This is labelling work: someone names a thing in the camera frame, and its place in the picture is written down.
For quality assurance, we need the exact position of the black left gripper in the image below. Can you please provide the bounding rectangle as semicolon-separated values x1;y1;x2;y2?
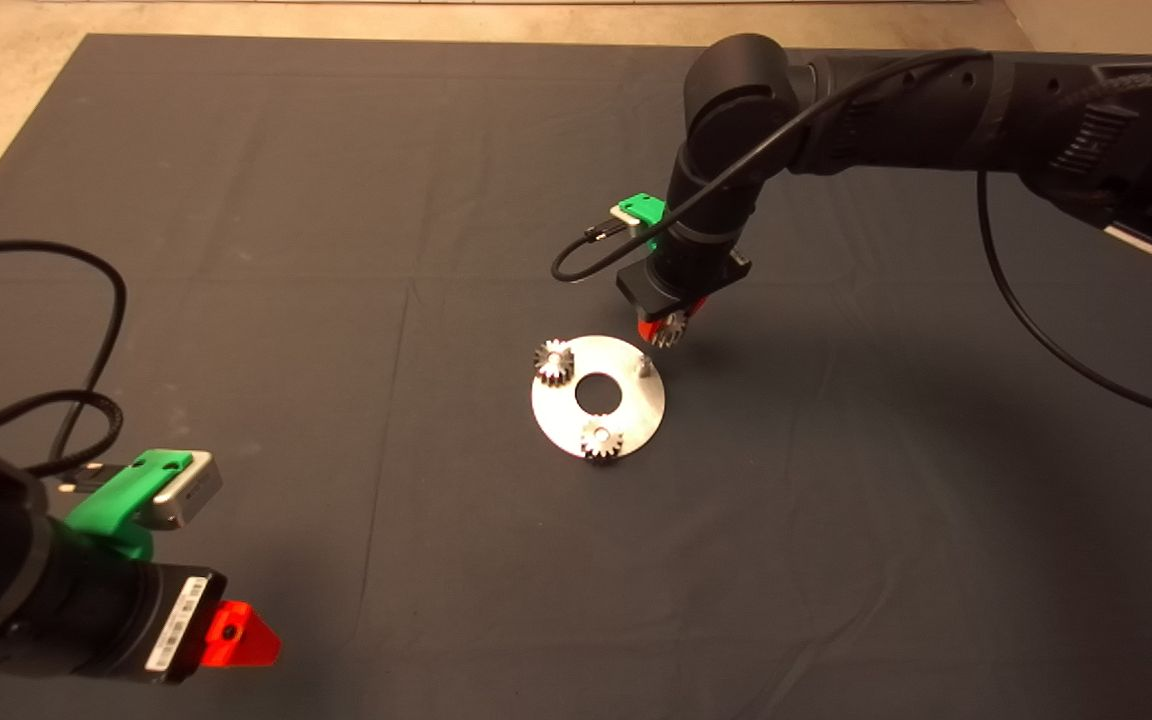
41;555;283;687

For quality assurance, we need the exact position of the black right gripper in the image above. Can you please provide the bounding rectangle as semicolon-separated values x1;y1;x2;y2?
617;240;752;344

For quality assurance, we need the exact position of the steel planetary gear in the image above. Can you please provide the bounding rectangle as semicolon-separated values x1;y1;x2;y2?
579;418;623;463
648;309;690;350
533;340;577;391

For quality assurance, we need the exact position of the round metal carrier plate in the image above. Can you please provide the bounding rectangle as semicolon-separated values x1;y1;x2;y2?
531;336;666;462

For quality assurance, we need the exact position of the dark table cloth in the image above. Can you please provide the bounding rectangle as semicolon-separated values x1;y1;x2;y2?
0;34;1152;720

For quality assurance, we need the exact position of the green right camera mount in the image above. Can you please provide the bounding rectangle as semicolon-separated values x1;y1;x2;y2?
618;193;668;251

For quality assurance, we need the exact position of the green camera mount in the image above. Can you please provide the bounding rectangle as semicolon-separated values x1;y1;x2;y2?
618;193;668;251
64;450;194;561

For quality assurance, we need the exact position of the silver left camera box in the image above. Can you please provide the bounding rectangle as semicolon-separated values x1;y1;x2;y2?
141;452;224;531

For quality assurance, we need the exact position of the green left camera mount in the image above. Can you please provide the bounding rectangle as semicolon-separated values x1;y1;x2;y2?
64;450;194;561

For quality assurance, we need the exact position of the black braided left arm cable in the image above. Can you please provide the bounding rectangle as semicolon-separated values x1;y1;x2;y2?
0;390;125;477

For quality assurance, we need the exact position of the thin black right camera cable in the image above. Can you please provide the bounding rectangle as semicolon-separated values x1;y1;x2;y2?
551;48;1152;431

